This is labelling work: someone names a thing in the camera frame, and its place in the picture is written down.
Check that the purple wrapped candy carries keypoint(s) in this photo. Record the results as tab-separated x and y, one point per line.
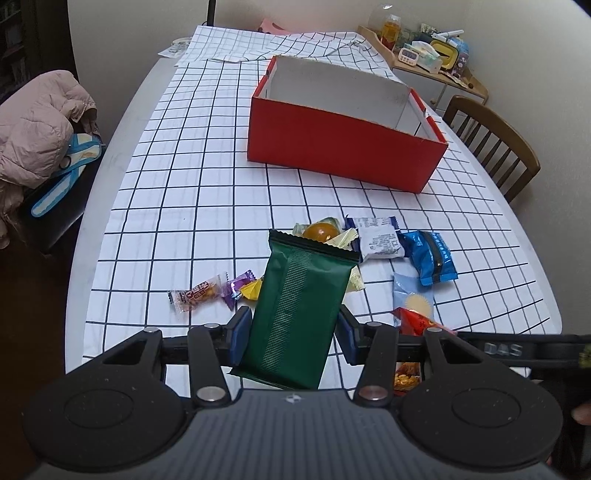
235	286

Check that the dark chair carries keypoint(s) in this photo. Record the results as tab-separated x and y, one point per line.
60	221

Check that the pink and orange wrapped candy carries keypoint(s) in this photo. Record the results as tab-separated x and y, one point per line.
198	293

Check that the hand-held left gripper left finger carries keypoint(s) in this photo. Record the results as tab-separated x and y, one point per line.
240	332

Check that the yellow container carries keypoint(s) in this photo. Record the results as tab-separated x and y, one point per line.
445	53

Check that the orange jelly cup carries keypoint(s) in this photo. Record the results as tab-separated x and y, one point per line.
321	230

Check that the wooden side cabinet with clutter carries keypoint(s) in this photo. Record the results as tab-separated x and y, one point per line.
475	87

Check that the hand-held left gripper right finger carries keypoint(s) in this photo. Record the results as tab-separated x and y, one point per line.
346	330

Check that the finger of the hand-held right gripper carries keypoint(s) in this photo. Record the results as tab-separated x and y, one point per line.
545	350

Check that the white checked tablecloth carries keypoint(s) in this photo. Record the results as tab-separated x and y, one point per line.
184	184

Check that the dark green snack packet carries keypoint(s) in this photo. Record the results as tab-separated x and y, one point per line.
295	314

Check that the brown wooden chair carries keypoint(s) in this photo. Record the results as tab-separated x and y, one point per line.
503	138

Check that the blue snack packet black stripe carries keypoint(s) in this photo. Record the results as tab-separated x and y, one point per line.
425	258

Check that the red snack packet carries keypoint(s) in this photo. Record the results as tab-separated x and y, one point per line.
415	323

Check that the red cardboard box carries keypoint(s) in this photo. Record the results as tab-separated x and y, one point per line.
341	152

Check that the light blue snack packet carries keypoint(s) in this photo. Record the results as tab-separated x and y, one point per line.
408	290

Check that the white tube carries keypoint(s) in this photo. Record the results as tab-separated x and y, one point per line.
450	33

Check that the person's right hand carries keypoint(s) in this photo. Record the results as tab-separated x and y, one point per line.
582	415

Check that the dark purple pack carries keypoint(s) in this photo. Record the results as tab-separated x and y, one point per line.
461	64

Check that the orange liquid bottle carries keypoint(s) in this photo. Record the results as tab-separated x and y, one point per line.
391	32

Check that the blue and white bag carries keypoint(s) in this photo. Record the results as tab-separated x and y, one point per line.
69	170

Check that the clear plastic wrapper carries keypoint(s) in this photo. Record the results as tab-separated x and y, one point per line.
175	47

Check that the pale yellow snack packet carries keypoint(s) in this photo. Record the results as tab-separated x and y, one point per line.
354	280

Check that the small blue pack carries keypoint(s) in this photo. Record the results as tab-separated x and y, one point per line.
461	45

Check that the pink puffer jacket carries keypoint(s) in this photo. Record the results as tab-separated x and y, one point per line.
37	124

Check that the white and blue snack packet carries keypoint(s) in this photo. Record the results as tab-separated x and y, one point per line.
378	240

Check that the yellow wrapped candy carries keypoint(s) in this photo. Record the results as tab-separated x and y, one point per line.
253	290

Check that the dark wooden bookshelf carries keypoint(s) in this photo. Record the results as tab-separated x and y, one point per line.
18	41

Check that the white kitchen timer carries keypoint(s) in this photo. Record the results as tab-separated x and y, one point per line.
407	54

